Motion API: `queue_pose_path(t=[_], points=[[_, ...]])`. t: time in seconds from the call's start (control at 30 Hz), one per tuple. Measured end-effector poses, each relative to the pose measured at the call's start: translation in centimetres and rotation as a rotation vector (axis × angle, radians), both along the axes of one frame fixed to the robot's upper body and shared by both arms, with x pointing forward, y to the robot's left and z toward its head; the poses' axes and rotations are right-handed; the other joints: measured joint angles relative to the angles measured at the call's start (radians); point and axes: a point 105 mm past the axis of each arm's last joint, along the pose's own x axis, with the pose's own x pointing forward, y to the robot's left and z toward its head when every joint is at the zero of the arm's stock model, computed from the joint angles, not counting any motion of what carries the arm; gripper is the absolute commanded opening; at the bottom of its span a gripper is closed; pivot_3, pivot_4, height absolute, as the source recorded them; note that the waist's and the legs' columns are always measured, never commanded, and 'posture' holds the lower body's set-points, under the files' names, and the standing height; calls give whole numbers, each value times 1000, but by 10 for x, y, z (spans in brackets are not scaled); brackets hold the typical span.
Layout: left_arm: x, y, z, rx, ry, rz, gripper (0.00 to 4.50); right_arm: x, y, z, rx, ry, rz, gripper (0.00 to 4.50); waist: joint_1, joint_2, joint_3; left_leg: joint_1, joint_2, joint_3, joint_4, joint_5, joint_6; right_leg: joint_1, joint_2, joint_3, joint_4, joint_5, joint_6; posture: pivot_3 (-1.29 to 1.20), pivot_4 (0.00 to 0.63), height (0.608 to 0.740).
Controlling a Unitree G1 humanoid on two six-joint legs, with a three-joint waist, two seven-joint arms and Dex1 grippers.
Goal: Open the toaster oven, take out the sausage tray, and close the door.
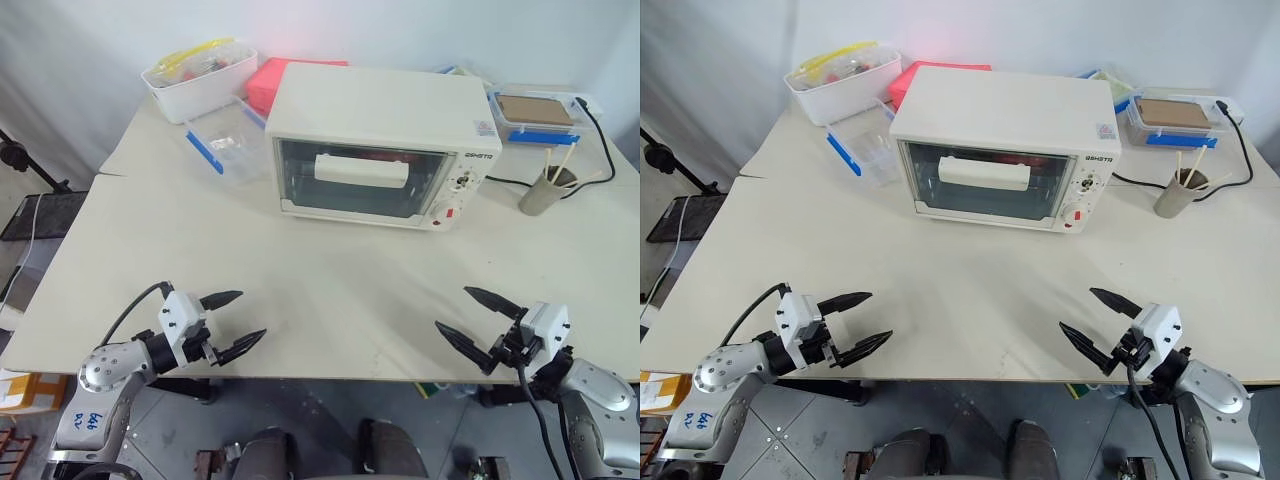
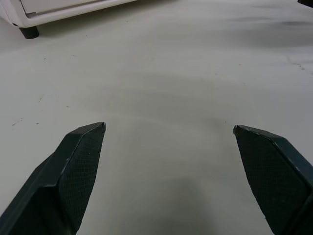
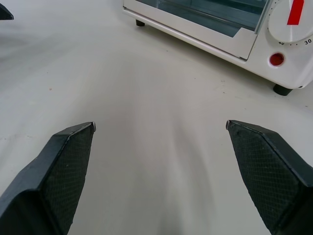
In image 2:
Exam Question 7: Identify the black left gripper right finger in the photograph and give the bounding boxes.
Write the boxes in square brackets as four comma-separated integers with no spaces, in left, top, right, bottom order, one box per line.
[233,124,313,235]

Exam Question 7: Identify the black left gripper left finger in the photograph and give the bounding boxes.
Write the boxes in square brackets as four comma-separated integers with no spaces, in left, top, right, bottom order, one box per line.
[0,121,107,235]

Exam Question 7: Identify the white appliance with black foot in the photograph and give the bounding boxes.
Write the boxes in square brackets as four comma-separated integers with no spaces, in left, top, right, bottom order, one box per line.
[0,0,137,40]

